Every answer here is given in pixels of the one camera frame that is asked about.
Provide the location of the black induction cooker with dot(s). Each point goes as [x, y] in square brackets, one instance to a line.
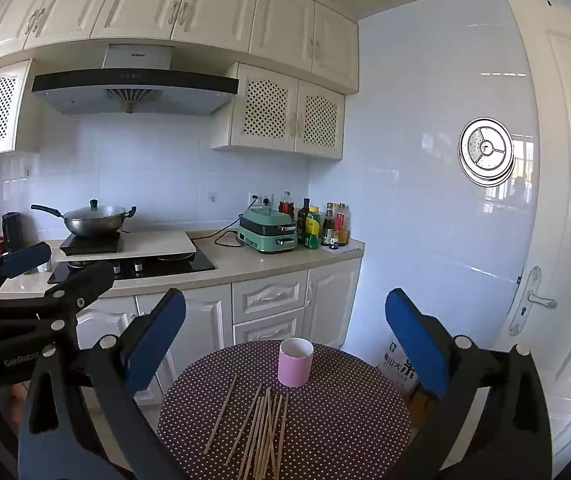
[90, 246]

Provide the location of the steel wok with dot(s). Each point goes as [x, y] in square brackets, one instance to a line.
[95, 225]

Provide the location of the white door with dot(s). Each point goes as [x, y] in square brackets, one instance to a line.
[565, 260]

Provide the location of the amber liquid bottle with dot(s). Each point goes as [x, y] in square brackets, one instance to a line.
[348, 230]

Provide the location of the dark green oil bottle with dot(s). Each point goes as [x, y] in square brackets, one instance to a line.
[304, 222]

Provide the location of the red cap sauce bottle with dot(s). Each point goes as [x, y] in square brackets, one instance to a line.
[341, 220]

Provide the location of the polka dot tablecloth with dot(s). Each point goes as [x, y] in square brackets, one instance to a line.
[345, 425]

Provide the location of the beige kitchen countertop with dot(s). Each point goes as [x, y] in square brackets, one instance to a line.
[245, 265]

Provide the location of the black kettle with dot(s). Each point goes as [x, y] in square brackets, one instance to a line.
[11, 232]

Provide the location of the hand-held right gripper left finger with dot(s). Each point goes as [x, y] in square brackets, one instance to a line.
[158, 340]

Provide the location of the grey range hood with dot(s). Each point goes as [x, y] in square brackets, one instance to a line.
[135, 87]

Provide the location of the red label drink bottle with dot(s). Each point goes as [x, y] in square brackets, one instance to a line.
[286, 207]

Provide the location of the white printed bag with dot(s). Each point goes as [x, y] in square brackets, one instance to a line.
[393, 365]

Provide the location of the black glass gas cooktop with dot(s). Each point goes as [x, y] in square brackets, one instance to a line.
[175, 265]

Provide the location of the cream base cabinets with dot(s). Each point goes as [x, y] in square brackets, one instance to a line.
[265, 300]

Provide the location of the glass wok lid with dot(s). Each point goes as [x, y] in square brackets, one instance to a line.
[92, 211]

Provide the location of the bunch of wooden chopsticks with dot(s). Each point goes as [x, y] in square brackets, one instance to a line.
[264, 435]

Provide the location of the pink cup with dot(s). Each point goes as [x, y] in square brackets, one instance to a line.
[295, 367]

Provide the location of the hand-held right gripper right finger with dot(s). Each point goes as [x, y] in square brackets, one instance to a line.
[415, 340]

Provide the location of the dark soy sauce bottle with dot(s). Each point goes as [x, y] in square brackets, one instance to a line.
[328, 222]

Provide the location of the green electric cooker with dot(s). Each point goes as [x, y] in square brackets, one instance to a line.
[265, 240]

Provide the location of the white wall outlet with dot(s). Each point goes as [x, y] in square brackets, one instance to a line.
[260, 197]

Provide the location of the small dark bottle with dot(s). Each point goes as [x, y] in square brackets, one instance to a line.
[334, 242]

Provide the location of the cream wall cabinets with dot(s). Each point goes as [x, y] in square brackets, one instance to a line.
[215, 5]

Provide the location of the white paper sheet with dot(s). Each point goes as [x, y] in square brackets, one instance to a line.
[350, 248]

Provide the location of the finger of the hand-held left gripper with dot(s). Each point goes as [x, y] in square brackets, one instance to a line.
[25, 259]
[87, 282]

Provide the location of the yellow green squeeze bottle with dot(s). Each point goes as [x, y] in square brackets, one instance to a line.
[313, 230]

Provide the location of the white stone board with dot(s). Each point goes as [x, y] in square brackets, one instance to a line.
[160, 245]

